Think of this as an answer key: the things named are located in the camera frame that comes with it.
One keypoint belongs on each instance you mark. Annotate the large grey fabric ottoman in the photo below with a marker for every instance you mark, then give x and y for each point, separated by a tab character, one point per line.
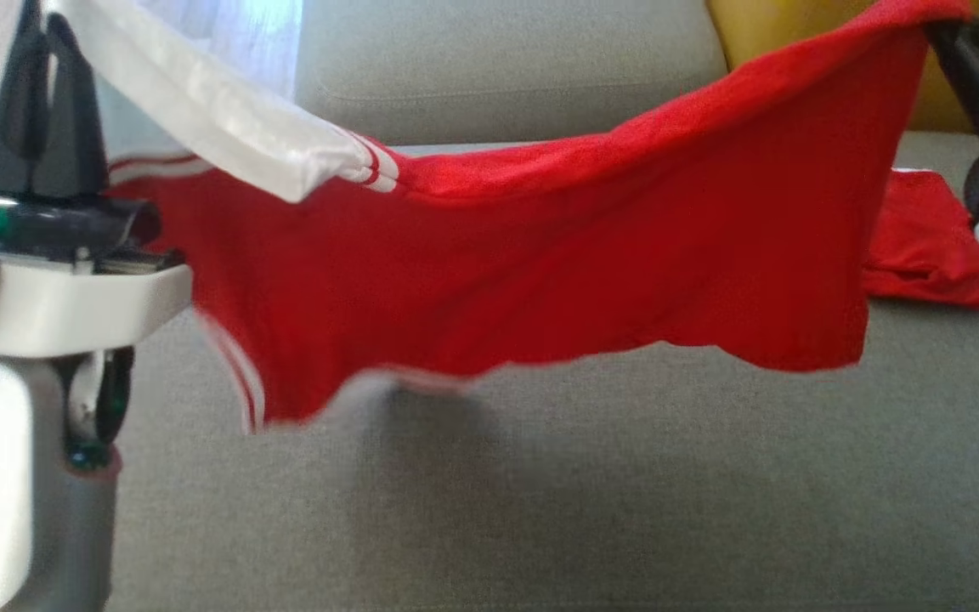
625	493

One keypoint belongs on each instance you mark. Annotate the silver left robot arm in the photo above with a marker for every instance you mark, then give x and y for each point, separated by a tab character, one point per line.
5	493

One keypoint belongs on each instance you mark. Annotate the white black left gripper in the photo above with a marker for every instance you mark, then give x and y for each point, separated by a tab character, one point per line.
56	297

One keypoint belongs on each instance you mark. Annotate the red shorts with white stripe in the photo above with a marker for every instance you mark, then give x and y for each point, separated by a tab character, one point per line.
923	246

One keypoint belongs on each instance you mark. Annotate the red jersey with black logo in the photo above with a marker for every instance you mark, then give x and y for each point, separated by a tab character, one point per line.
540	255

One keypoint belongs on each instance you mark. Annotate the large yellow sofa backrest cushion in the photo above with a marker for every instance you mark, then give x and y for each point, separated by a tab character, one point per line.
787	25

